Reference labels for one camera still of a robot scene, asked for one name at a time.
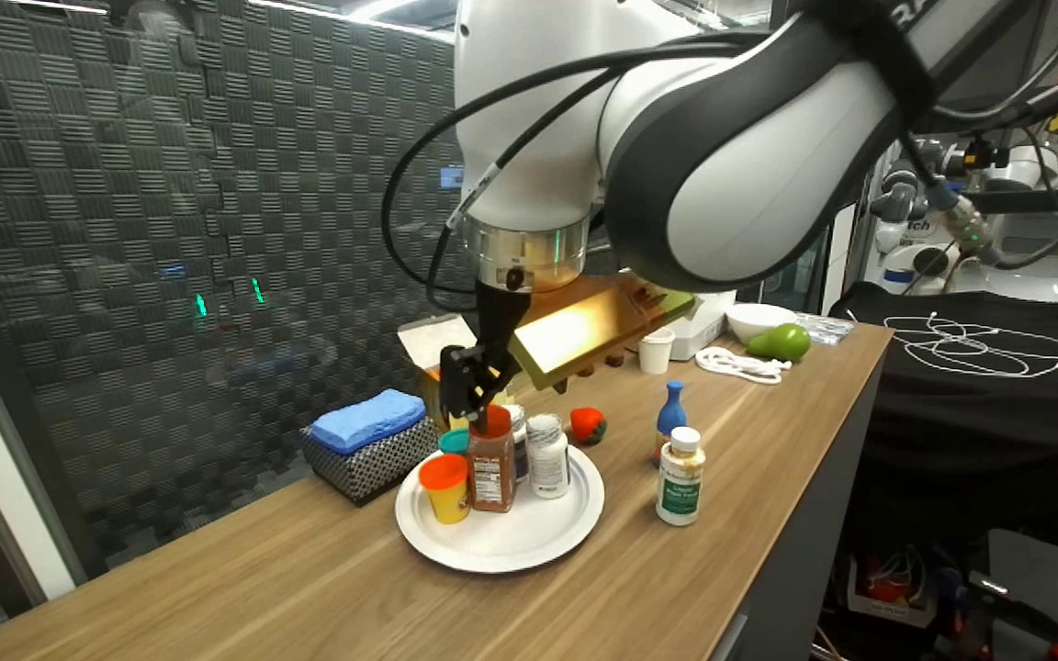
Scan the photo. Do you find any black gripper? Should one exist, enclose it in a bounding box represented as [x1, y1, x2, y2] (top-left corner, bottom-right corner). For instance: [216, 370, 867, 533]
[434, 281, 533, 434]

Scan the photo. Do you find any yellow play-doh tub teal lid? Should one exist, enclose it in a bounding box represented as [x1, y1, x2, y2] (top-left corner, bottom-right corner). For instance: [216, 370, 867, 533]
[434, 423, 477, 463]

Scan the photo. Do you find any white pill bottle purple label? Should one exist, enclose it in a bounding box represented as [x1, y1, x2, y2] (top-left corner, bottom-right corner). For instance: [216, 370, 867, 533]
[504, 398, 535, 479]

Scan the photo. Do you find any brown spice bottle orange cap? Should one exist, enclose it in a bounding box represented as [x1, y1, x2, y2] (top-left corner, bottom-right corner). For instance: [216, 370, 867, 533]
[466, 402, 521, 515]

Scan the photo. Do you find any small blue-capped bottle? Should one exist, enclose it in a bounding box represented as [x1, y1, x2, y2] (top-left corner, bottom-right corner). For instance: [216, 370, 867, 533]
[526, 411, 572, 503]

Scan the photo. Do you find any yellow play-doh tub orange lid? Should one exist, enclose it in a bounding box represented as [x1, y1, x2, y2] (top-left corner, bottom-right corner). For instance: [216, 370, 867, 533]
[415, 451, 477, 529]

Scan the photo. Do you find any white bottle with green label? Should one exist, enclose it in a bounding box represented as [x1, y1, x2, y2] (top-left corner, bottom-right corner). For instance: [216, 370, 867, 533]
[654, 423, 709, 529]

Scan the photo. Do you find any orange strawberry plushie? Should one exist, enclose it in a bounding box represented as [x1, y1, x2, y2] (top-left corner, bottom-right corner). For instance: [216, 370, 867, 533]
[567, 402, 615, 449]

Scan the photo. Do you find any white paper plate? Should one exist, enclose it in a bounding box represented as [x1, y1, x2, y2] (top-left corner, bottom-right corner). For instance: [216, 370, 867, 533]
[392, 440, 610, 581]

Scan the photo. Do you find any yellow orange cardboard box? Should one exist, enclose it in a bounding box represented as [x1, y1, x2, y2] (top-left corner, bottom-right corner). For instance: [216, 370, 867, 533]
[392, 312, 486, 385]

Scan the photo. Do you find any blue sponge cloth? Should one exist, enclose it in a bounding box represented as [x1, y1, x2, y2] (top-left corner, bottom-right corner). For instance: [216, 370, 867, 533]
[302, 385, 429, 460]

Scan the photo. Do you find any white paper cup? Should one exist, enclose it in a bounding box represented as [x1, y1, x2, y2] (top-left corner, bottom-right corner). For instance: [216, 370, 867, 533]
[637, 331, 675, 379]

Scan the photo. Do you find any white hydroponic appliance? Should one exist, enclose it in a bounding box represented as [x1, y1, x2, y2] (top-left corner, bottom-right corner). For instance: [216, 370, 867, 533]
[667, 291, 744, 364]

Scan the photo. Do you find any white bowl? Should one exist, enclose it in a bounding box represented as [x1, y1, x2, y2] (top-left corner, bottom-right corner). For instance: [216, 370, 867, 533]
[723, 299, 800, 351]

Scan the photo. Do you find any green fruit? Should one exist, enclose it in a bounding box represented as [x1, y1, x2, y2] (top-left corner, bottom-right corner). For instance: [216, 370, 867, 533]
[744, 318, 816, 368]

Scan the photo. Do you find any black draped table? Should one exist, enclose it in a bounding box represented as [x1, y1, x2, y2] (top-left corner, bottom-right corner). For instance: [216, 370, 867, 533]
[828, 286, 1058, 517]

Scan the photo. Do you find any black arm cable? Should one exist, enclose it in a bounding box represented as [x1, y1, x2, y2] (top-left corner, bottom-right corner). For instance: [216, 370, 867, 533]
[380, 31, 744, 312]

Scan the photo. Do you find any thin white looped cable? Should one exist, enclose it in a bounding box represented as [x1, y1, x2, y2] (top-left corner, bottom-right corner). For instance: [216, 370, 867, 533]
[882, 307, 1058, 381]

